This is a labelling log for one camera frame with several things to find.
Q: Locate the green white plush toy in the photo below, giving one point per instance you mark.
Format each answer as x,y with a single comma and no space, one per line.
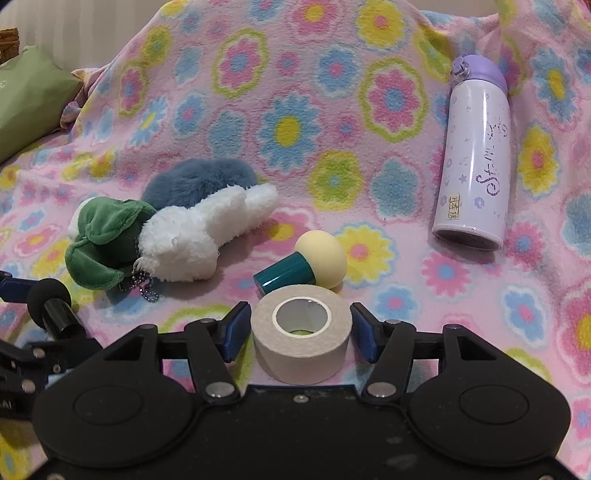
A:
104,241

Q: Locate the green cushion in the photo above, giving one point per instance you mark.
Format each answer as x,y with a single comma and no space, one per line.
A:
34,93

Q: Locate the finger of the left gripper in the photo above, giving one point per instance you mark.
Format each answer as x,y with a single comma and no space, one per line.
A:
14,289

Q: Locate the pink floral fleece blanket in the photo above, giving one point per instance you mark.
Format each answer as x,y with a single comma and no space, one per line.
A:
343,106

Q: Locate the beige tape roll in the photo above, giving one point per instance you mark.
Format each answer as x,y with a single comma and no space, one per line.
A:
301,334

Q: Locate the purple thermos bottle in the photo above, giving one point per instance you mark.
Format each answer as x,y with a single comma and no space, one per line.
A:
474,193

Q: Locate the black round foam pad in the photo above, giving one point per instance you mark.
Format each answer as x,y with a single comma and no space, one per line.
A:
41,292

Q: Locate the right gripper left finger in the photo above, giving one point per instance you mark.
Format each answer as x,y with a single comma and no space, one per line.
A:
211,345

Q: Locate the white fluffy plush toy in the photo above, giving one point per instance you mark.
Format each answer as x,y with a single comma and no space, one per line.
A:
179,244

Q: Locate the yellow teal makeup sponge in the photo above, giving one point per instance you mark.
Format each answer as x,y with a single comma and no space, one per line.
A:
318,259

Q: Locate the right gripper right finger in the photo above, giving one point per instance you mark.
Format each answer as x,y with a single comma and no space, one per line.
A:
389,347

